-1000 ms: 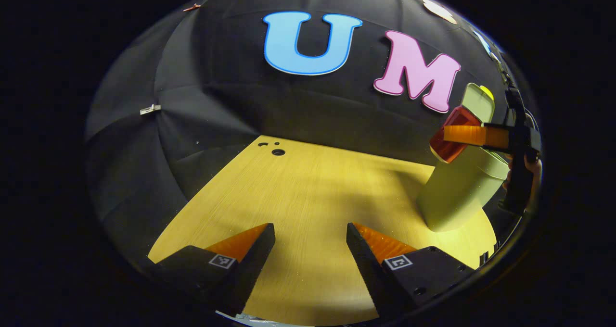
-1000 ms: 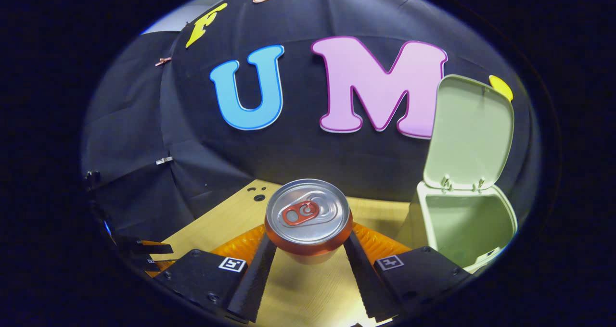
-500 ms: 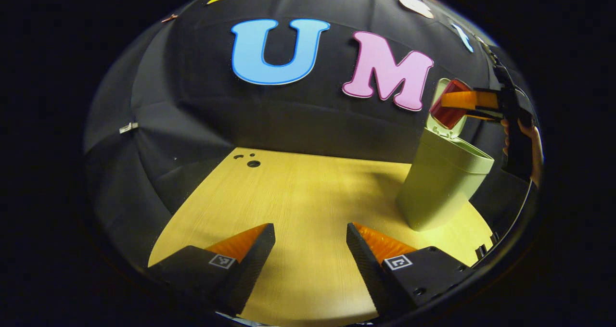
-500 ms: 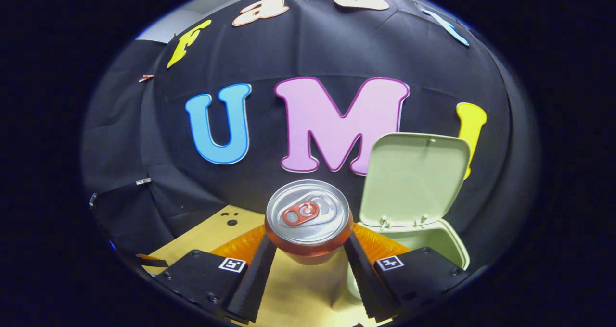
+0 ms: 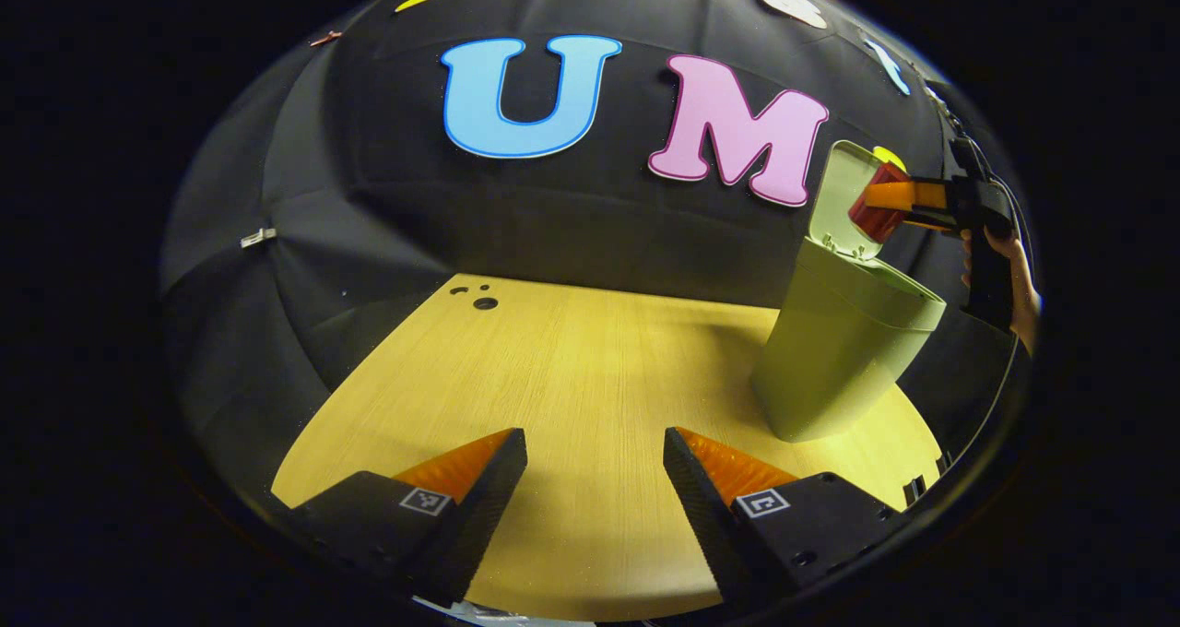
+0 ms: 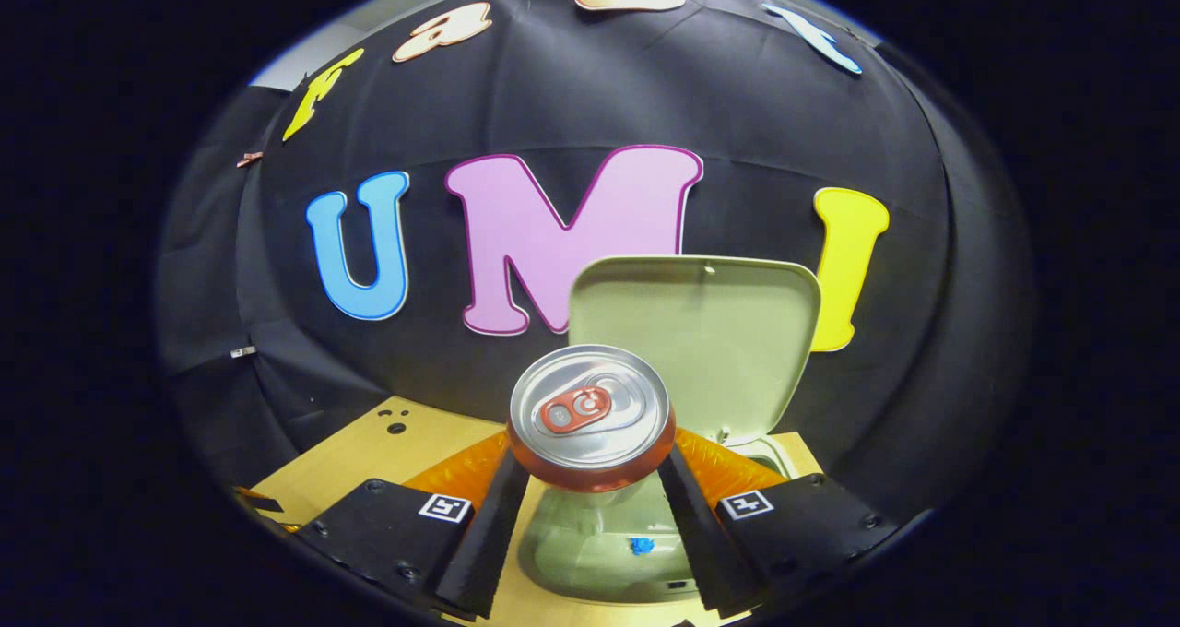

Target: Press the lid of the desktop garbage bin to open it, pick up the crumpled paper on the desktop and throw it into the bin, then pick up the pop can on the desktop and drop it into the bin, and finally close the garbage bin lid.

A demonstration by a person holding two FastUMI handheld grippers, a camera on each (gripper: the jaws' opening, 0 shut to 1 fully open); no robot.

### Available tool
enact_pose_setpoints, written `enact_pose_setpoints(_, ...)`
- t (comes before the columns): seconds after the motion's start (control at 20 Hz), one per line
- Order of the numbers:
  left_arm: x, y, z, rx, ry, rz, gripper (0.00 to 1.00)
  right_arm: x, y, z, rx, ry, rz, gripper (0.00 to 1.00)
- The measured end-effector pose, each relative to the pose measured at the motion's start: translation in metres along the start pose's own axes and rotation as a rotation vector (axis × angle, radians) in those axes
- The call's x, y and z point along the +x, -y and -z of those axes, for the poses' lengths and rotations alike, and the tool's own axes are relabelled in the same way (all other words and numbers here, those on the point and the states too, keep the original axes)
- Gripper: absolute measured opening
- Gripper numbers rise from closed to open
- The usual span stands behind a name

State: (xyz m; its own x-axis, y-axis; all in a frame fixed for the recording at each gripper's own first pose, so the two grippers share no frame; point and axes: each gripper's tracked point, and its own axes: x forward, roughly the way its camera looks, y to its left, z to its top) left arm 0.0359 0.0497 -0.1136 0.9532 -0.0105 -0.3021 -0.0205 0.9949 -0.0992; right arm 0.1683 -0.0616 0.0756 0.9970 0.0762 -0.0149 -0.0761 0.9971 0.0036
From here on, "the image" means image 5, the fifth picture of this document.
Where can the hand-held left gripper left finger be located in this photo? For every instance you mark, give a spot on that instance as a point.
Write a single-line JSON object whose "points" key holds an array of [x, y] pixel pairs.
{"points": [[489, 507]]}

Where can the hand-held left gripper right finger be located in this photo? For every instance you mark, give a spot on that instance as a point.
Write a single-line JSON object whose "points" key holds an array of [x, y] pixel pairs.
{"points": [[705, 516]]}

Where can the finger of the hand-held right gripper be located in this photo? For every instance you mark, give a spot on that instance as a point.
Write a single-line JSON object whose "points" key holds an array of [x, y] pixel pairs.
{"points": [[913, 195], [936, 223]]}

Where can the orange pop can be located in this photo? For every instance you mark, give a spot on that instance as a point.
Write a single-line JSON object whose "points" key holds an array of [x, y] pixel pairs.
{"points": [[876, 221]]}

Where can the green desktop garbage bin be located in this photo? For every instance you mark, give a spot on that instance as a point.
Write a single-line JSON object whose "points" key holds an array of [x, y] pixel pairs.
{"points": [[830, 350]]}

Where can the wooden desktop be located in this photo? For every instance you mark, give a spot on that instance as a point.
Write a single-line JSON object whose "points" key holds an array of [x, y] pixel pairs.
{"points": [[572, 378]]}

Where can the black backdrop cloth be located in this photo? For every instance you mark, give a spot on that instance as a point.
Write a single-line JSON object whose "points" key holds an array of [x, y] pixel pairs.
{"points": [[553, 212]]}

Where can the silver metal cloth clip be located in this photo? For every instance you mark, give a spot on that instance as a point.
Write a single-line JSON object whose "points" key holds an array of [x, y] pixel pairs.
{"points": [[258, 237]]}

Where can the red cloth clip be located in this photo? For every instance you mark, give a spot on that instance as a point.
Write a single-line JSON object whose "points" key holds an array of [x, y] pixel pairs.
{"points": [[324, 39]]}

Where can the black desk edge bracket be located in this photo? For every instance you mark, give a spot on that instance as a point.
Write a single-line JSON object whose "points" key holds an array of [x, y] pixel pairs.
{"points": [[913, 490]]}

